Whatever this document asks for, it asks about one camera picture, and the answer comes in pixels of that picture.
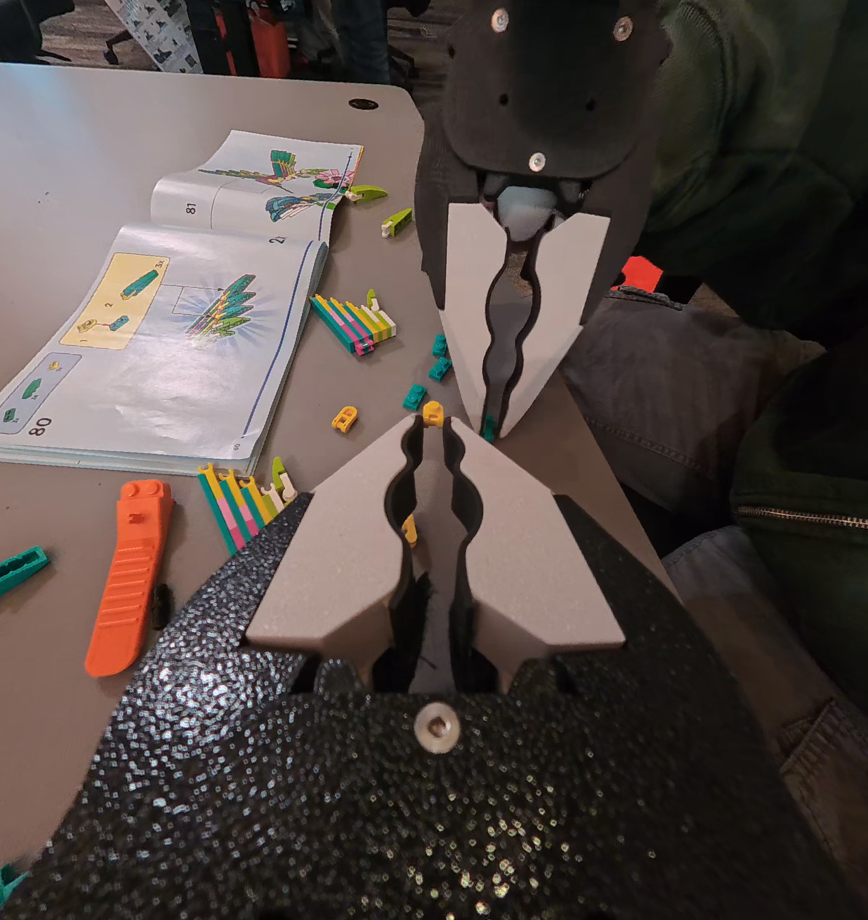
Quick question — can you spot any black office chair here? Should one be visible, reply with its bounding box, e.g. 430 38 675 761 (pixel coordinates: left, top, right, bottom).
0 0 71 64

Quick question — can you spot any orange object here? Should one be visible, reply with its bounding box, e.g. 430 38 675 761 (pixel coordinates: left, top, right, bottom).
214 3 292 79

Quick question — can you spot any white patterned board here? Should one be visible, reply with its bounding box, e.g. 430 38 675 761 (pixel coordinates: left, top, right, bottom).
103 0 205 74

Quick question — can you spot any lego instruction booklet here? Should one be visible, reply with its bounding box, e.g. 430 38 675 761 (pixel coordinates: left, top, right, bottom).
0 129 366 477

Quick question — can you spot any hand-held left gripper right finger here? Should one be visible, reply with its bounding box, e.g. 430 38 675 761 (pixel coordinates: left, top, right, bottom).
441 417 626 694

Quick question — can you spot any orange brick separator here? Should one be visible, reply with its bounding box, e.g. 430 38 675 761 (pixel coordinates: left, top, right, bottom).
85 479 174 678

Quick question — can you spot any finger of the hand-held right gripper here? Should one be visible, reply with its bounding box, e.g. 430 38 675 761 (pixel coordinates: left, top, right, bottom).
497 213 613 439
438 202 510 436

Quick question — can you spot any striped lego wing assembly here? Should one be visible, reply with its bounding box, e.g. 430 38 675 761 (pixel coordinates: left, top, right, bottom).
309 289 397 362
197 456 298 558

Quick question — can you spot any person's green jacket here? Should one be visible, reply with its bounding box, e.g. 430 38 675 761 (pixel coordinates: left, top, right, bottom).
642 0 868 727

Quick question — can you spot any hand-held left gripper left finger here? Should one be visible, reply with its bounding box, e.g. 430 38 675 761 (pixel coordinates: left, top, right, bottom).
245 413 435 694

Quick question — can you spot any red object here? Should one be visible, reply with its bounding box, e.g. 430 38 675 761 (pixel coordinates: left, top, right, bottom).
610 255 668 292

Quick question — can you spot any long teal lego piece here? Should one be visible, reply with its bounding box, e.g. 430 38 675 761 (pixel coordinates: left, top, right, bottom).
0 546 51 613

